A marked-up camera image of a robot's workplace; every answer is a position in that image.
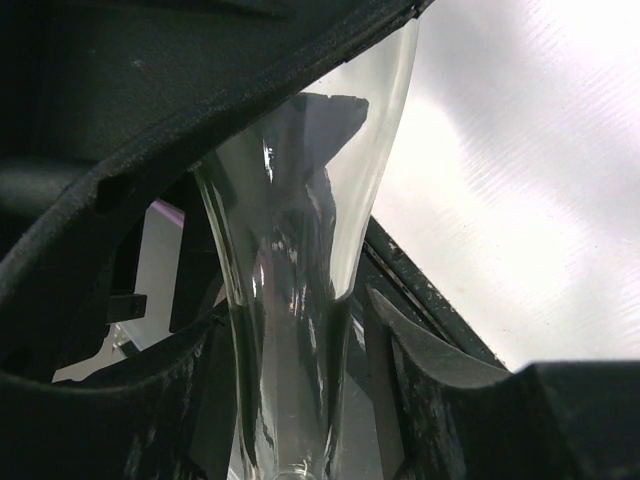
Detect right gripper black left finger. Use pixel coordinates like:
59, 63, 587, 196
1, 1, 427, 380

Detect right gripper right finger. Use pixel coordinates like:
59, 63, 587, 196
1, 289, 639, 479

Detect short clear glass bottle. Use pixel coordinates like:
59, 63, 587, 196
194, 22, 418, 479

